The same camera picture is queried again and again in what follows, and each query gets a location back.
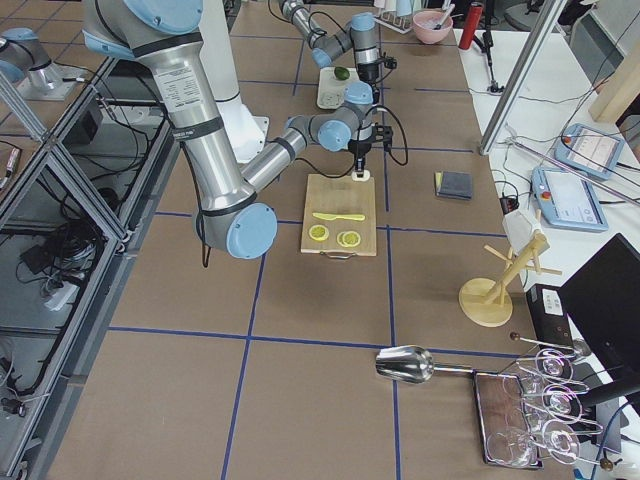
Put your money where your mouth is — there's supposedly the black monitor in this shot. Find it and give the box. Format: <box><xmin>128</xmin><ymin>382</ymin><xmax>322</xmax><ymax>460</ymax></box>
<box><xmin>559</xmin><ymin>233</ymin><xmax>640</xmax><ymax>372</ymax></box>

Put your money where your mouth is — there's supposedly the lemon slice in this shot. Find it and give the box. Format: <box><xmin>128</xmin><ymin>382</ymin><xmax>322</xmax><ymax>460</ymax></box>
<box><xmin>336</xmin><ymin>230</ymin><xmax>361</xmax><ymax>248</ymax></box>
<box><xmin>308</xmin><ymin>224</ymin><xmax>330</xmax><ymax>242</ymax></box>

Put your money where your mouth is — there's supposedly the black tray with glasses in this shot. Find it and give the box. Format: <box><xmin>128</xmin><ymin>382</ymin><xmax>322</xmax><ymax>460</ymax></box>
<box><xmin>473</xmin><ymin>372</ymin><xmax>543</xmax><ymax>470</ymax></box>

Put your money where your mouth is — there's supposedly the lower lemon slice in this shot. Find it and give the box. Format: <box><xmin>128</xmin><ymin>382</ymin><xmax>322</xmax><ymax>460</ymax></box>
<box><xmin>336</xmin><ymin>230</ymin><xmax>361</xmax><ymax>248</ymax></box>

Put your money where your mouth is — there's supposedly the aluminium frame post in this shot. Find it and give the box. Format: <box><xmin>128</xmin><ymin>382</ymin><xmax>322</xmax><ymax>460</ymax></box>
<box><xmin>479</xmin><ymin>0</ymin><xmax>566</xmax><ymax>155</ymax></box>

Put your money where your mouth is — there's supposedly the metal scoop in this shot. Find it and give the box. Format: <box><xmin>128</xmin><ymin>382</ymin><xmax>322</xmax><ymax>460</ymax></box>
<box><xmin>375</xmin><ymin>345</ymin><xmax>474</xmax><ymax>384</ymax></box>

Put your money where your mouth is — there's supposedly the wooden cutting board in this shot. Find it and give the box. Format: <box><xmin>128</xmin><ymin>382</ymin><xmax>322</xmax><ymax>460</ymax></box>
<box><xmin>300</xmin><ymin>174</ymin><xmax>377</xmax><ymax>258</ymax></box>

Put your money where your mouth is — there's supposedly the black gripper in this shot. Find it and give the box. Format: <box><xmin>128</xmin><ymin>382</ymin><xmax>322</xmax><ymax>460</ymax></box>
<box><xmin>348</xmin><ymin>124</ymin><xmax>393</xmax><ymax>175</ymax></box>
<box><xmin>356</xmin><ymin>55</ymin><xmax>397</xmax><ymax>98</ymax></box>

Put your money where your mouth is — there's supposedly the blue teach pendant near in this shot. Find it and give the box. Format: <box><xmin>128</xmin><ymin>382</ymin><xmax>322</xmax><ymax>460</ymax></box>
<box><xmin>531</xmin><ymin>167</ymin><xmax>609</xmax><ymax>232</ymax></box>

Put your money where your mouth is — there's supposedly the yellow plastic knife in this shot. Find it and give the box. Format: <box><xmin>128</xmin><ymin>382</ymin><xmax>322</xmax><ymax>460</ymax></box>
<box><xmin>312</xmin><ymin>212</ymin><xmax>366</xmax><ymax>222</ymax></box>

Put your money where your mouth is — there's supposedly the wooden mug tree stand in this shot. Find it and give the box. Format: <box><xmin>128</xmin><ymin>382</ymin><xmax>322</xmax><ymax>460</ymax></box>
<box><xmin>458</xmin><ymin>230</ymin><xmax>562</xmax><ymax>328</ymax></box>

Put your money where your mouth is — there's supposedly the upper lemon slice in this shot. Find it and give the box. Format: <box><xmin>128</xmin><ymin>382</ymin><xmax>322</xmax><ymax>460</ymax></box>
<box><xmin>308</xmin><ymin>224</ymin><xmax>330</xmax><ymax>242</ymax></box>

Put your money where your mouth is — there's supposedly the green avocado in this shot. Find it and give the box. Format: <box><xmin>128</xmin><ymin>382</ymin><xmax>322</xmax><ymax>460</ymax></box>
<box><xmin>333</xmin><ymin>66</ymin><xmax>350</xmax><ymax>81</ymax></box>

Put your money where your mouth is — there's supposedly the red bottle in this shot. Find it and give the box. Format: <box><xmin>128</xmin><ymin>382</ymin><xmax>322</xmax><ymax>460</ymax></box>
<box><xmin>458</xmin><ymin>1</ymin><xmax>484</xmax><ymax>50</ymax></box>

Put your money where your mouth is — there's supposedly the blue teach pendant far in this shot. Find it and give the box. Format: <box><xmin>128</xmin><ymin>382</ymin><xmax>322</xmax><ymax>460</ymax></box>
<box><xmin>554</xmin><ymin>123</ymin><xmax>625</xmax><ymax>180</ymax></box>

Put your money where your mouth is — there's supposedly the blue teach pendant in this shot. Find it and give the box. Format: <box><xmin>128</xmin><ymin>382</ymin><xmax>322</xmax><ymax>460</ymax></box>
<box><xmin>531</xmin><ymin>167</ymin><xmax>609</xmax><ymax>232</ymax></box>
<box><xmin>554</xmin><ymin>123</ymin><xmax>625</xmax><ymax>180</ymax></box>

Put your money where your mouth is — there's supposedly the pink bowl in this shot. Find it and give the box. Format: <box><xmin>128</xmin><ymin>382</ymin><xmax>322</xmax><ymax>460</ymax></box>
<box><xmin>412</xmin><ymin>10</ymin><xmax>453</xmax><ymax>45</ymax></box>

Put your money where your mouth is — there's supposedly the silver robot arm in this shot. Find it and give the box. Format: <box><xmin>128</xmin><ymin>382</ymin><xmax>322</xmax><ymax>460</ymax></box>
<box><xmin>82</xmin><ymin>1</ymin><xmax>385</xmax><ymax>259</ymax></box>
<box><xmin>278</xmin><ymin>1</ymin><xmax>397</xmax><ymax>103</ymax></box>

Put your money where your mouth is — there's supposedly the grey folded cloth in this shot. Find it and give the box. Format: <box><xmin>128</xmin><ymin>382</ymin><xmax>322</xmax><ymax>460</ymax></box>
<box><xmin>434</xmin><ymin>171</ymin><xmax>473</xmax><ymax>200</ymax></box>

